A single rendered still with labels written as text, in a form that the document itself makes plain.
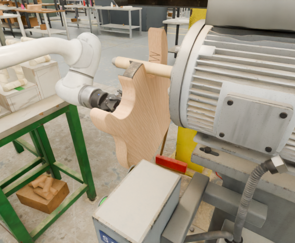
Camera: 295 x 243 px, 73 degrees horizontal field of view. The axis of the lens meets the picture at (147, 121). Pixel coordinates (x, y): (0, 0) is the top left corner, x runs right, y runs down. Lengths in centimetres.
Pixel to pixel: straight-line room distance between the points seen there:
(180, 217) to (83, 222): 130
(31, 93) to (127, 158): 72
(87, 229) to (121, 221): 132
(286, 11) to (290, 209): 37
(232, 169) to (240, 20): 28
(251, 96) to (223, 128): 7
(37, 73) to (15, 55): 46
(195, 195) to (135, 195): 16
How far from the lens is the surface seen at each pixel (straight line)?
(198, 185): 52
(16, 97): 116
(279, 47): 41
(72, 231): 170
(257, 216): 52
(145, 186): 40
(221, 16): 40
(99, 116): 46
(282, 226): 58
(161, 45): 61
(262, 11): 39
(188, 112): 42
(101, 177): 194
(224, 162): 47
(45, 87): 122
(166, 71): 53
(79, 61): 83
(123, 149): 60
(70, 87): 85
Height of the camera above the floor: 143
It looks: 33 degrees down
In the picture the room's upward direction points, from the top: straight up
